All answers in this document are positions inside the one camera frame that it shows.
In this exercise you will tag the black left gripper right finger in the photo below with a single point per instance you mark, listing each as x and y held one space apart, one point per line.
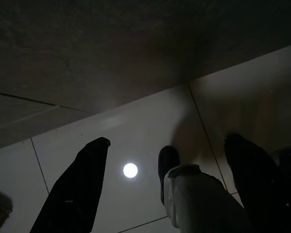
257 189

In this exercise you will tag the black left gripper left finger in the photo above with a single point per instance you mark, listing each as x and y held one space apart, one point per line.
74 194

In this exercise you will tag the robot left grey lower leg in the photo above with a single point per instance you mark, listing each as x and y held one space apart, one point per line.
196 201

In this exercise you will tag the robot left black foot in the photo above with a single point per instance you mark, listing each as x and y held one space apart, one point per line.
168 157

